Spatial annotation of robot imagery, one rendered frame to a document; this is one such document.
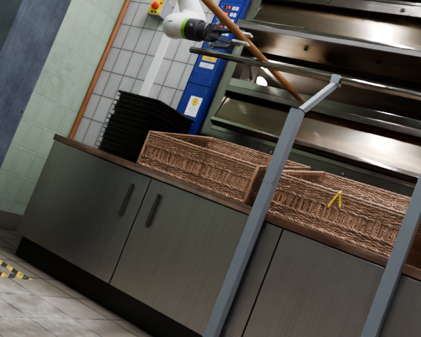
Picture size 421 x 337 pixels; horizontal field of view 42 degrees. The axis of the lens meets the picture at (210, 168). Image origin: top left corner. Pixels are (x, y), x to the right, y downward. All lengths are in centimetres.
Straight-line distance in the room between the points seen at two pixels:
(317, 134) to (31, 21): 129
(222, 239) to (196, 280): 17
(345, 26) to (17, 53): 146
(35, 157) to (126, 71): 71
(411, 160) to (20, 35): 162
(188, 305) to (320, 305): 49
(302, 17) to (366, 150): 78
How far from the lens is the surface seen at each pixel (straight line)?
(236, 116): 271
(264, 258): 189
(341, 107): 253
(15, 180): 317
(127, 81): 319
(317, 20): 277
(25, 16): 221
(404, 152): 241
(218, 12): 203
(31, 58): 225
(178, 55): 305
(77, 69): 325
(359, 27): 268
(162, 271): 208
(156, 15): 318
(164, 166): 223
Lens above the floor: 52
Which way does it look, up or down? 4 degrees up
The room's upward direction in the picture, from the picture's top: 22 degrees clockwise
